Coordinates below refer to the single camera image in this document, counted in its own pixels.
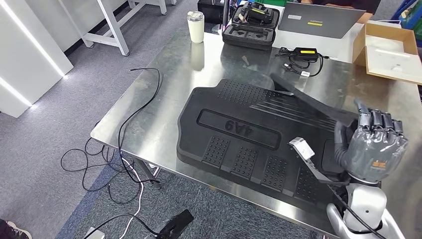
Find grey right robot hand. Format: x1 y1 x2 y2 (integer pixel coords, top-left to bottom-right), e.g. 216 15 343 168
333 98 409 184

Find black plastic plate bracket part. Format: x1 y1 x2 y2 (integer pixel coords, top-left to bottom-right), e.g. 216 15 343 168
270 73 359 127

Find stainless steel workbench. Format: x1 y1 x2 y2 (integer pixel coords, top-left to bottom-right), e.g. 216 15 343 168
91 18 422 239

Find brown cardboard box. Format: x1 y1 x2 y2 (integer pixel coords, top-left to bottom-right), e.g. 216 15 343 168
352 22 422 86

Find black power adapter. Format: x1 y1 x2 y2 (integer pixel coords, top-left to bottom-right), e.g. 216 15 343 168
275 47 328 78

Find blue plastic container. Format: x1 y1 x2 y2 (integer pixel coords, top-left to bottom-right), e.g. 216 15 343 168
392 0 422 30

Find grey laptop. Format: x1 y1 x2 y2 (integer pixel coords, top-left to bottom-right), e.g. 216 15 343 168
278 1 367 39

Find black foam engine cover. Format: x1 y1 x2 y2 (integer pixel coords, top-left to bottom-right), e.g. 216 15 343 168
176 78 355 209

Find black foam-lined case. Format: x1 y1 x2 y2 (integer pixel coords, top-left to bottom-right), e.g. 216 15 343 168
221 1 280 51

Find black device with yellow label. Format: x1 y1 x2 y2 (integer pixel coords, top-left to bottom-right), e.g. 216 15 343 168
239 2 272 24

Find dark grey robot fixture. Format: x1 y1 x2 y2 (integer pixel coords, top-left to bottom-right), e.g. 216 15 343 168
145 209 195 239

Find black box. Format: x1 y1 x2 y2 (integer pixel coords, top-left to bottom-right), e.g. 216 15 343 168
198 0 226 24

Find white tumbler cup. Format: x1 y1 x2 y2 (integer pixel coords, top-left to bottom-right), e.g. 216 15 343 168
187 10 205 44

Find open metal floor socket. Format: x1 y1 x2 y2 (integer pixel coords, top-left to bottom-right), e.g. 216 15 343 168
84 227 106 239

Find person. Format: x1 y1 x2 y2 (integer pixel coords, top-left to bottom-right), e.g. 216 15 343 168
0 219 34 239

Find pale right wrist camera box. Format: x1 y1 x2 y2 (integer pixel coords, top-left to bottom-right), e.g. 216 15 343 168
288 136 351 186

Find white power cable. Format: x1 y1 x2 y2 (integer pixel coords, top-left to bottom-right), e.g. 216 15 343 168
118 155 145 239

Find long black loose cable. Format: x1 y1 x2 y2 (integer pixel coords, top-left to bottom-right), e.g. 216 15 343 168
118 67 163 185

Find thin black floor cable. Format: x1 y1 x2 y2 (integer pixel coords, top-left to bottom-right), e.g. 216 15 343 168
82 214 159 239

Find black coiled floor cable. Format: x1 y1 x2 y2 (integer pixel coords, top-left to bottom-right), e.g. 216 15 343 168
60 137 146 205

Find white frame table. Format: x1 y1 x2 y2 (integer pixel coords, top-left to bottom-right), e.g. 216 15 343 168
57 0 177 57

